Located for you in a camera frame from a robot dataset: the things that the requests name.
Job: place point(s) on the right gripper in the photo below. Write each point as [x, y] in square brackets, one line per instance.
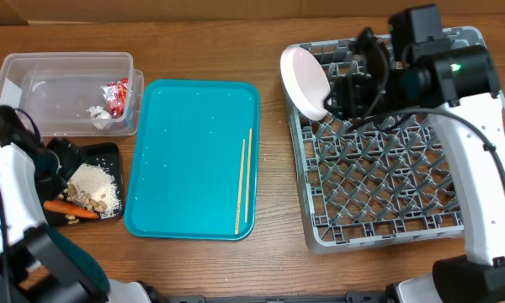
[357, 99]

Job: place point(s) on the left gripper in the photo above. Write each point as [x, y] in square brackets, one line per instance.
[67, 155]

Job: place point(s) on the white rice pile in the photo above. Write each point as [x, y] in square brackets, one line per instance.
[98, 181]

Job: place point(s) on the orange carrot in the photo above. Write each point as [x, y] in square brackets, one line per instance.
[69, 209]

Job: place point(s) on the white tissue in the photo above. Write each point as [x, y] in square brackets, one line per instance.
[100, 117]

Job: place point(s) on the red snack wrapper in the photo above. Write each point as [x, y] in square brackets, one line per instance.
[115, 95]

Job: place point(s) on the wooden chopstick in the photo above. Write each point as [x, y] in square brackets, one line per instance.
[249, 156]
[239, 194]

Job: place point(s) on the peanut pile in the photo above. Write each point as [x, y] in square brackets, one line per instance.
[84, 201]

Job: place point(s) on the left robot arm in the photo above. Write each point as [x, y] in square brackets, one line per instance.
[37, 263]

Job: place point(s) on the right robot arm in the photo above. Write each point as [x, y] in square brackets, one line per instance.
[420, 71]

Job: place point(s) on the black plastic tray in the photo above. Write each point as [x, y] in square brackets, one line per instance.
[105, 155]

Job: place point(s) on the clear plastic bin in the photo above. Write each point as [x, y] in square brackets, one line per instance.
[56, 89]

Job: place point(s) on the teal serving tray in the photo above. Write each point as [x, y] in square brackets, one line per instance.
[185, 169]

